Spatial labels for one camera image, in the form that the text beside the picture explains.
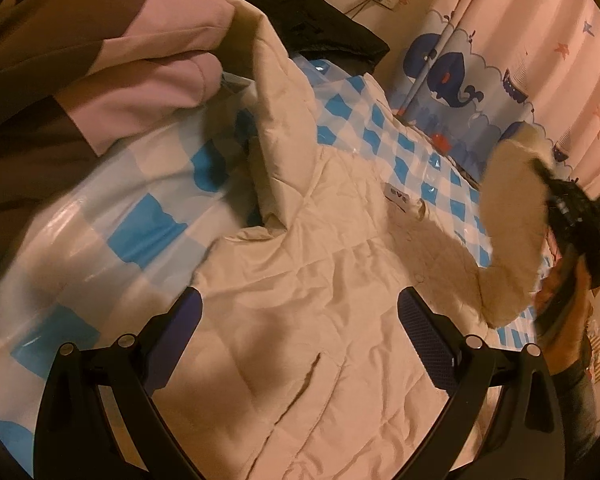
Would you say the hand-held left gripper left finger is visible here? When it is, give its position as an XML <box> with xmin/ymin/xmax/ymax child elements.
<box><xmin>32</xmin><ymin>287</ymin><xmax>203</xmax><ymax>480</ymax></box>

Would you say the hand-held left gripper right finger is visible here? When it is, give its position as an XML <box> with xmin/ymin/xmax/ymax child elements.
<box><xmin>397</xmin><ymin>287</ymin><xmax>566</xmax><ymax>480</ymax></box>

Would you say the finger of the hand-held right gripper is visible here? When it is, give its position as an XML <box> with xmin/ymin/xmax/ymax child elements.
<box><xmin>530</xmin><ymin>157</ymin><xmax>561</xmax><ymax>192</ymax></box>

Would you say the cream quilted blanket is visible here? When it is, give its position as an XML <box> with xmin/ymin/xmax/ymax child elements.
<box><xmin>190</xmin><ymin>0</ymin><xmax>556</xmax><ymax>480</ymax></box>

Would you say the person's right hand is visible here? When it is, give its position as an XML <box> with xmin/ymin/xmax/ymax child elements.
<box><xmin>534</xmin><ymin>250</ymin><xmax>595</xmax><ymax>376</ymax></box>

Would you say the blue checkered plastic sheet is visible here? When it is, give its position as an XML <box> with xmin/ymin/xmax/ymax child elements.
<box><xmin>0</xmin><ymin>55</ymin><xmax>556</xmax><ymax>480</ymax></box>

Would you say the whale print curtain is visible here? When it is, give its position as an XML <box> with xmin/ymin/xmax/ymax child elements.
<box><xmin>387</xmin><ymin>0</ymin><xmax>600</xmax><ymax>201</ymax></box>

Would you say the pink and brown garment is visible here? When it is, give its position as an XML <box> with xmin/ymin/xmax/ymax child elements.
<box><xmin>0</xmin><ymin>0</ymin><xmax>238</xmax><ymax>241</ymax></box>

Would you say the black garment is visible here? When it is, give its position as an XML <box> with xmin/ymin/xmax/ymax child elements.
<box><xmin>212</xmin><ymin>0</ymin><xmax>391</xmax><ymax>68</ymax></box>

